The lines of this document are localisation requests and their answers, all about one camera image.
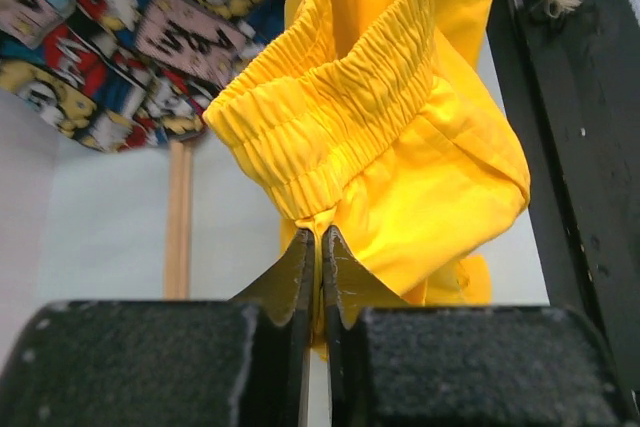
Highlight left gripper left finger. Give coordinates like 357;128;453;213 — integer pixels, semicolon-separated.
234;229;311;426

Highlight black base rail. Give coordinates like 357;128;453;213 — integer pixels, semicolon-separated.
488;0;639;391

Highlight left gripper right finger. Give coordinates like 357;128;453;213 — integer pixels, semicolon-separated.
322;226;400;426

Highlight comic print shorts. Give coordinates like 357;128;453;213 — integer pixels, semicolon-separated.
1;0;285;153

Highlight yellow shorts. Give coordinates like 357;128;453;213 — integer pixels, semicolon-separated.
202;0;531;348

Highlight wooden clothes rack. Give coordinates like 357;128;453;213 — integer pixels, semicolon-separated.
163;140;194;300

